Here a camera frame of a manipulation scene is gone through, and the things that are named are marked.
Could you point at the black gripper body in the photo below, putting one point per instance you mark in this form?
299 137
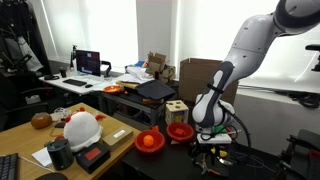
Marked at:
206 150

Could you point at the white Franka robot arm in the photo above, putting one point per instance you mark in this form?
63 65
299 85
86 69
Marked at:
250 46

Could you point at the yellow toy banana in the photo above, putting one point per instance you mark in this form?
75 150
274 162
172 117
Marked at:
222 153

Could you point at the green plush toy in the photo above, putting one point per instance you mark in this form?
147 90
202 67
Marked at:
218 129

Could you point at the orange toy block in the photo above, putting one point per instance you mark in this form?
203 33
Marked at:
179 131

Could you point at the wooden shape sorter toy box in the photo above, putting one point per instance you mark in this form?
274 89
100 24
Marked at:
176 113

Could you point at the large cardboard box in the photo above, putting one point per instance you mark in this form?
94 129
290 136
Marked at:
193 76

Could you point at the small tan box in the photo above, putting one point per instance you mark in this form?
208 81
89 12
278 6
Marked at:
116 138

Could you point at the small open cardboard box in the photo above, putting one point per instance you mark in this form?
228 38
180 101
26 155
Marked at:
156 61

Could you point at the orange bowl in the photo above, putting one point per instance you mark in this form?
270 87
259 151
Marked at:
112 89

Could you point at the black box red label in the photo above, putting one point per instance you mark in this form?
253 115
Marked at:
81 163

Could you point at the white plush toy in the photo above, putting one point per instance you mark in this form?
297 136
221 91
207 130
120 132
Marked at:
81 131

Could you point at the white plastic fork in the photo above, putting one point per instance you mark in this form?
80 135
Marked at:
235 132

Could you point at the orange ball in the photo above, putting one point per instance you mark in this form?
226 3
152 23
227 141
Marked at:
148 140

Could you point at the metal rack table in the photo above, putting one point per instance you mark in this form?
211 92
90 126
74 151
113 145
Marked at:
140 103

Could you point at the white paper pile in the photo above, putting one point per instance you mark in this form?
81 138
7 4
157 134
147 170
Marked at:
138 74

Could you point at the white desk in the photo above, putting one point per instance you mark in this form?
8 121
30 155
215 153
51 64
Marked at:
100 83

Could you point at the black computer mouse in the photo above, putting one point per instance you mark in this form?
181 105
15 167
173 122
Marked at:
88 86

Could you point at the black cup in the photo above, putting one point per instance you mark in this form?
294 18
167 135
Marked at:
60 155
63 72

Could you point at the lit computer monitor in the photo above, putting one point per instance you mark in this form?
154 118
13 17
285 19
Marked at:
88 63

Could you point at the black keyboard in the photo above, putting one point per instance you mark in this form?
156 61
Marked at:
75 82
8 166

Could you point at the clear container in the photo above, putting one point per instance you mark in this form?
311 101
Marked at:
61 113

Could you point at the white paper sheet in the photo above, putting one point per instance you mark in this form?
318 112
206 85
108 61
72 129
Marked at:
40 156

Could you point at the brown football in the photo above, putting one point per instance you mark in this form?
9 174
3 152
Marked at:
41 120

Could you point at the black headphones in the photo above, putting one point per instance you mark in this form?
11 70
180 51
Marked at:
51 77

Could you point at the wooden desk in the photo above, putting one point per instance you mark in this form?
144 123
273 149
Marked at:
20 140

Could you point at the black office chair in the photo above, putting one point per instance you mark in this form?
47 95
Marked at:
13 100

